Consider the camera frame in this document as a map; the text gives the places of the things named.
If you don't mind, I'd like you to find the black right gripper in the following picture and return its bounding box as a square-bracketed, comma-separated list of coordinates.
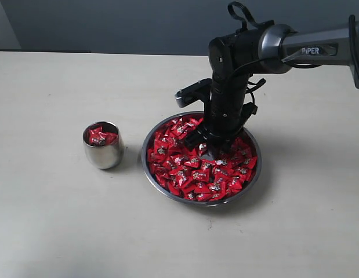
[183, 74, 258, 159]

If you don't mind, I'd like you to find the red candy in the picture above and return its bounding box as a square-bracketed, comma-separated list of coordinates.
[86, 125, 118, 147]

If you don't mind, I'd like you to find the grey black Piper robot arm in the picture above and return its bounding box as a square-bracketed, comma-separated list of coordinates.
[176, 16, 359, 155]

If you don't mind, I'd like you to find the stainless steel bowl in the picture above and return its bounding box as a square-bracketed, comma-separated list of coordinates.
[141, 112, 262, 207]

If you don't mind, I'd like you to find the stainless steel cup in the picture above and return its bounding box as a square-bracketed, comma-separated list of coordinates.
[83, 121, 125, 170]

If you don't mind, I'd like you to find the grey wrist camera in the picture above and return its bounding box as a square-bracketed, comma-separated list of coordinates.
[175, 78, 212, 108]

